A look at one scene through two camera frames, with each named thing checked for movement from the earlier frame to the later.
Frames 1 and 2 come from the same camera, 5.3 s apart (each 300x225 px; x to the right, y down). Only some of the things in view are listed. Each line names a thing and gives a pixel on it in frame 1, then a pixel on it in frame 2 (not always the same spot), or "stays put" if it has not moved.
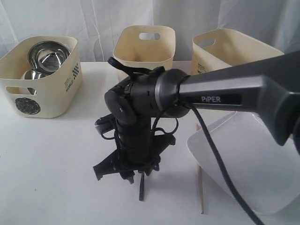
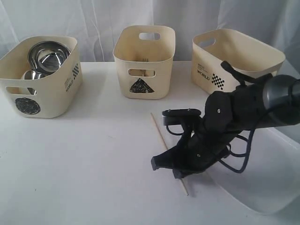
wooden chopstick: x=199 y=173 -> x=159 y=131
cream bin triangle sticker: x=146 y=47 stays put
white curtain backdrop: x=93 y=23 stays put
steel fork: x=141 y=189 -> x=144 y=71
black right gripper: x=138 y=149 -> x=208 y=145
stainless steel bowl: x=46 y=56 stays put
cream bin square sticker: x=221 y=48 stays put
